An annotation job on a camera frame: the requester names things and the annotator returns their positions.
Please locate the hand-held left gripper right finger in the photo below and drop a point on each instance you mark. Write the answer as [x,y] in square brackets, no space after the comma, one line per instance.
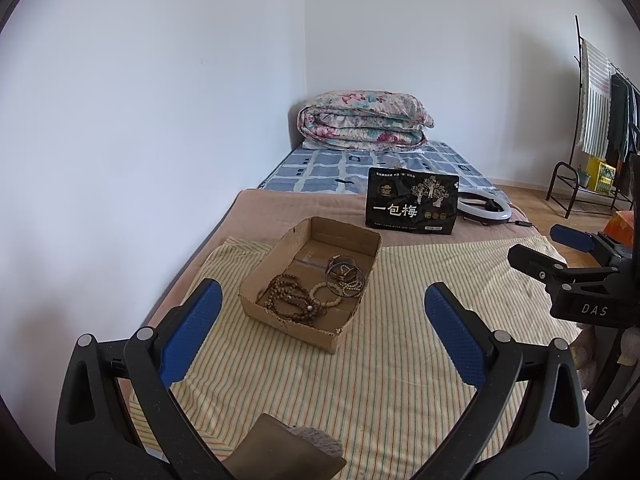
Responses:
[455,330]

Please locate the black metal clothes rack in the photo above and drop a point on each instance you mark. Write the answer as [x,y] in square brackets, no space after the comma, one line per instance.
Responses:
[552,182]

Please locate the thin metal bangle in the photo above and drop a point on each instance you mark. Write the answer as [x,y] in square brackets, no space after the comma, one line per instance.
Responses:
[327,275]

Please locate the dark hanging clothes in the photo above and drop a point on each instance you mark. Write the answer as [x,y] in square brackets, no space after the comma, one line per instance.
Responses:
[620,120]

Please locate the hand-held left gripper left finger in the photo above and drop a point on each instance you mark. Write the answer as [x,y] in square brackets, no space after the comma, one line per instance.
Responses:
[192,330]

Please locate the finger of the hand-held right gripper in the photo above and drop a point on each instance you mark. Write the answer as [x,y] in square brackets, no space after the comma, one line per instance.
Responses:
[535,262]
[572,237]

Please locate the striped hanging towel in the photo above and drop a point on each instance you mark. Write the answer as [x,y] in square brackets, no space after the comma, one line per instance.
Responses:
[595,100]

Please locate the folded floral quilt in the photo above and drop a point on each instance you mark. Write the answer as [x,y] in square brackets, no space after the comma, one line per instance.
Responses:
[365,120]

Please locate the orange box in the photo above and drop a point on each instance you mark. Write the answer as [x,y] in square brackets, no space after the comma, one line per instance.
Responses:
[622,225]

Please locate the cardboard box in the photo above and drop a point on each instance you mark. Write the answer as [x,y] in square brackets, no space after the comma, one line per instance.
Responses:
[290,330]

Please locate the small green pot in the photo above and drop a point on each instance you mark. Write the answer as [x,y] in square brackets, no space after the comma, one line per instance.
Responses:
[583,176]

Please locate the striped yellow blanket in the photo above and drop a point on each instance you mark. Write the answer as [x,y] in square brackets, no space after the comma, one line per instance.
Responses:
[400,310]

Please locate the black snack bag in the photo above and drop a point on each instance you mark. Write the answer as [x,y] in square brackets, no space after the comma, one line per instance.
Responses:
[410,205]

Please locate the yellow box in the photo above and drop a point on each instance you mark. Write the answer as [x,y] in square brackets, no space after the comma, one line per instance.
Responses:
[600,175]

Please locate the blue checked bed sheet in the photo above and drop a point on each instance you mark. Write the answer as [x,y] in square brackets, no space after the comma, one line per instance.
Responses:
[320,170]

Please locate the grey knitted sock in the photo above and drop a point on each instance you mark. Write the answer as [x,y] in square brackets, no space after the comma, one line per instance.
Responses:
[315,440]

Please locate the brown blanket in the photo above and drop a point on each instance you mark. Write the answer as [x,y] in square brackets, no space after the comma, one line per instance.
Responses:
[260,205]

